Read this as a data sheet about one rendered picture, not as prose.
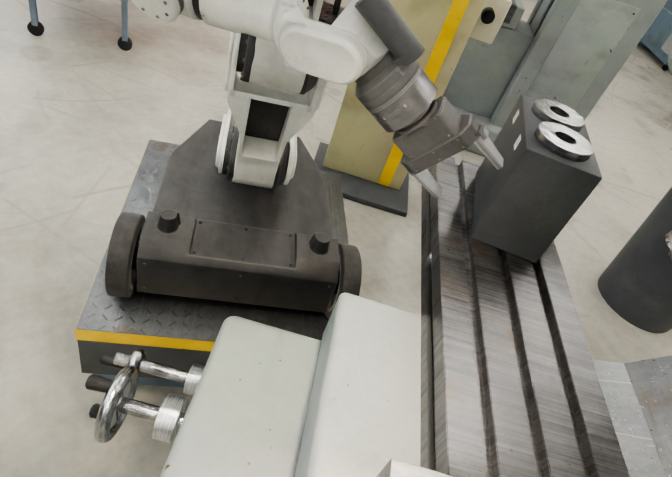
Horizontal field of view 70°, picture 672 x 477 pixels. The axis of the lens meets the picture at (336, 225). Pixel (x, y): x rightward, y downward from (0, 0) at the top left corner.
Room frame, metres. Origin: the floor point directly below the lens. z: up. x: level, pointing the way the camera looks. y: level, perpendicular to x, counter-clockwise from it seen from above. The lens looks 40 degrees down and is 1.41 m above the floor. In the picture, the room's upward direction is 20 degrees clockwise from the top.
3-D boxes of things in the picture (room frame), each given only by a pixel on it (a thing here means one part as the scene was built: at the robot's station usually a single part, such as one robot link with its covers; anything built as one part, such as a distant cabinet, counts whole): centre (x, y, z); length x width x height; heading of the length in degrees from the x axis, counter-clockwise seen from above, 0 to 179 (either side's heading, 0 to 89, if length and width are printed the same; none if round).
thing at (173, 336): (1.03, 0.26, 0.20); 0.78 x 0.68 x 0.40; 17
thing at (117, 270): (0.73, 0.44, 0.50); 0.20 x 0.05 x 0.20; 17
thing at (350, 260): (0.89, -0.07, 0.50); 0.20 x 0.05 x 0.20; 17
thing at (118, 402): (0.34, 0.19, 0.63); 0.16 x 0.12 x 0.12; 95
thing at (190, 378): (0.48, 0.23, 0.51); 0.22 x 0.06 x 0.06; 95
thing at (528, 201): (0.78, -0.29, 1.03); 0.22 x 0.12 x 0.20; 177
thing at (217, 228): (1.04, 0.26, 0.59); 0.64 x 0.52 x 0.33; 17
